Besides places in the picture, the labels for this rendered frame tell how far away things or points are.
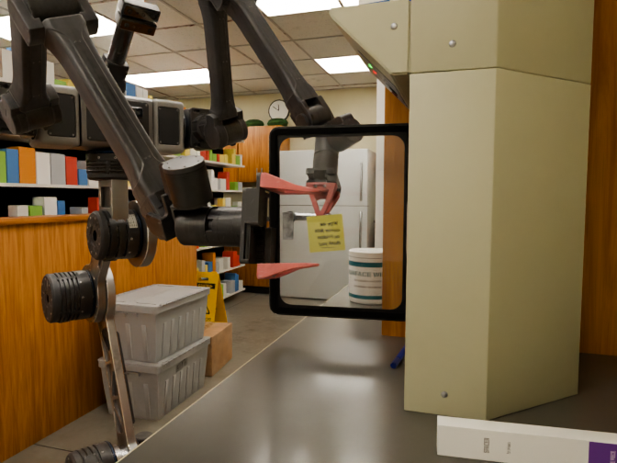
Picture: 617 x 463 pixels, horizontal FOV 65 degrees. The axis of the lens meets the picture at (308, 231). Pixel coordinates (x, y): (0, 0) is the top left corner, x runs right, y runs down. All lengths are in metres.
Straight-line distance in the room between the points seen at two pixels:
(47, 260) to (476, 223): 2.43
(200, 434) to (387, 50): 0.57
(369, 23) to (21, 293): 2.31
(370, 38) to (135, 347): 2.45
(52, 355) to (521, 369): 2.52
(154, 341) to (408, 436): 2.27
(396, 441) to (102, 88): 0.65
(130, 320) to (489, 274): 2.40
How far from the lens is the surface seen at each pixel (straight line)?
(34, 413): 2.95
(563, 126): 0.80
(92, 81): 0.83
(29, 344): 2.83
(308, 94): 1.15
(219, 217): 0.67
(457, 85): 0.70
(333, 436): 0.67
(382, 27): 0.73
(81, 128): 1.44
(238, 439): 0.67
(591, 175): 1.08
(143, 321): 2.84
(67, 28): 0.88
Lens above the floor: 1.24
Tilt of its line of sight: 4 degrees down
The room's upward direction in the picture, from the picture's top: straight up
